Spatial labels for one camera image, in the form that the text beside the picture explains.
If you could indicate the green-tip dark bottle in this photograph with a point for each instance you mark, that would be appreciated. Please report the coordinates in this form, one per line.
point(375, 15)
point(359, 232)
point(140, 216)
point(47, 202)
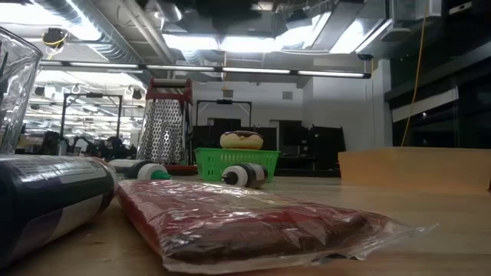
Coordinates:
point(153, 171)

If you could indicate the clear plastic container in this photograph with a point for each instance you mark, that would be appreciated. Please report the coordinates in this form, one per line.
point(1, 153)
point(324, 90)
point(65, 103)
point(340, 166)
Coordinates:
point(17, 96)

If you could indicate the black ceiling-mounted device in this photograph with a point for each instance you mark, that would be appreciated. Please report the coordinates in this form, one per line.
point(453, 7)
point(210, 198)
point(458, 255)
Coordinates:
point(53, 37)

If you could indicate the green plastic basket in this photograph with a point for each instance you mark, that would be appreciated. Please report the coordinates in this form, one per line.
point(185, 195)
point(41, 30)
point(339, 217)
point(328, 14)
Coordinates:
point(238, 163)

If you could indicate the orange plastic bin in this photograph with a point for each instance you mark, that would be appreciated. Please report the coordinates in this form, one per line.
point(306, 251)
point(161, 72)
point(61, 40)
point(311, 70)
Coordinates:
point(414, 168)

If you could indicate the LED light bar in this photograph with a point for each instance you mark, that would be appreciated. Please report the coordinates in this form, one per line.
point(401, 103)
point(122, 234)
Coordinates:
point(199, 69)

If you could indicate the metal grater with red trim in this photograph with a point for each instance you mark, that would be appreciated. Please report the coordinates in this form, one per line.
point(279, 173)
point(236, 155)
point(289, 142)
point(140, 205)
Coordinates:
point(163, 130)

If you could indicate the chocolate-iced toy donut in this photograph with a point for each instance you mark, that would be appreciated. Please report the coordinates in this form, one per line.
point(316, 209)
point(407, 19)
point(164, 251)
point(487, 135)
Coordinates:
point(241, 141)

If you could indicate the black-tip dark bottle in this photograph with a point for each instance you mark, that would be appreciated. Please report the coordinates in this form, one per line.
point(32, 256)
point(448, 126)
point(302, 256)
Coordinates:
point(245, 175)

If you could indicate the purple-label black-tip bottle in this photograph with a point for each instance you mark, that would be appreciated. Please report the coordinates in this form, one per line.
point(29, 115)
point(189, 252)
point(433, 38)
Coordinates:
point(46, 191)

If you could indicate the black workstation frame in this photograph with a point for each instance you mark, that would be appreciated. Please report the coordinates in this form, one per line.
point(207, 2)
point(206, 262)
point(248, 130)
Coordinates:
point(119, 111)
point(224, 102)

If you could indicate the person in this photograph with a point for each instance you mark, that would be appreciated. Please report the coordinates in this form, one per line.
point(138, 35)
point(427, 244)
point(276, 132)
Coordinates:
point(115, 147)

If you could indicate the red popcorn packet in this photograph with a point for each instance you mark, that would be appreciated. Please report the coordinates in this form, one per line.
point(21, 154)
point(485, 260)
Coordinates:
point(249, 226)

